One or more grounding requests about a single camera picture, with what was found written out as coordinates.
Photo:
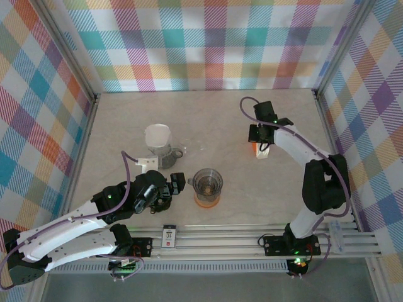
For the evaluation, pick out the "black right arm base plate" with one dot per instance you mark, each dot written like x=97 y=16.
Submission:
x=274 y=245

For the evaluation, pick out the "clear plastic piece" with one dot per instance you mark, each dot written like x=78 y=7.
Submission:
x=336 y=234

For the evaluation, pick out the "controller board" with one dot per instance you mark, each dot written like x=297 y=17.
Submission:
x=297 y=263
x=124 y=268

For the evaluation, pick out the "orange plastic coffee dripper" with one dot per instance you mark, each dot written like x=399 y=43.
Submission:
x=206 y=204

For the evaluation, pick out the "white label card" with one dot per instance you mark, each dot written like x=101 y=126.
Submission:
x=169 y=236

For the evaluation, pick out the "aluminium table side rail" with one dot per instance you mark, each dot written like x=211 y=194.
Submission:
x=324 y=116
x=81 y=151

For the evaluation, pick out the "aluminium frame post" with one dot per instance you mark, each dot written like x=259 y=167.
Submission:
x=343 y=47
x=70 y=50

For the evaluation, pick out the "smoke grey coffee dripper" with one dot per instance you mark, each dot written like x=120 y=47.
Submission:
x=206 y=179

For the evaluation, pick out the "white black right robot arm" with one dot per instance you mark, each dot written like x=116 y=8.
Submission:
x=292 y=144

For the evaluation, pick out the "aluminium mounting rail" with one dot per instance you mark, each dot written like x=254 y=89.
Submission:
x=220 y=242

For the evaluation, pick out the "clear coffee dripper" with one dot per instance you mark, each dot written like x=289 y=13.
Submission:
x=170 y=143

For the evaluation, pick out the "green coffee dripper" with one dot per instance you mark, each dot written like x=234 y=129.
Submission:
x=163 y=208

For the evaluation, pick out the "plain clear glass server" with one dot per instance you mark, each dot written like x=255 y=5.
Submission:
x=189 y=148

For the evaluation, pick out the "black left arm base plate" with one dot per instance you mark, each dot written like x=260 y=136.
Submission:
x=143 y=243

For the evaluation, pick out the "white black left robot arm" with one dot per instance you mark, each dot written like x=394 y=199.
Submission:
x=63 y=232

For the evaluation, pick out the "ribbed clear glass server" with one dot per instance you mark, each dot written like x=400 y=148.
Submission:
x=168 y=160

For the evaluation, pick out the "left controller board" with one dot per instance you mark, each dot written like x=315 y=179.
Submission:
x=124 y=268

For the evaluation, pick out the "right controller board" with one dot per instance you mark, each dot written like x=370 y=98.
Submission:
x=297 y=263

